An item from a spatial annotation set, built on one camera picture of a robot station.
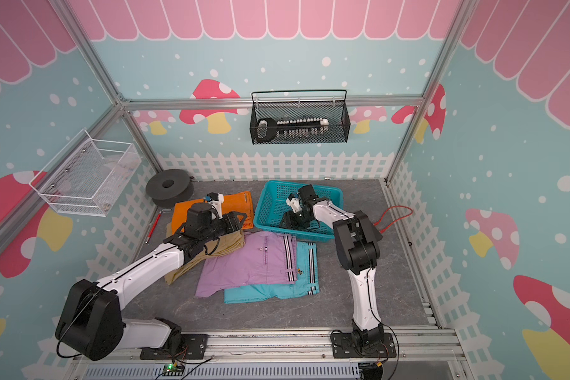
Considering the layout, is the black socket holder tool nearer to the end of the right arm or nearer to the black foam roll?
the end of the right arm

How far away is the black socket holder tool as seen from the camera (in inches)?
35.0

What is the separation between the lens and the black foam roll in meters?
1.11
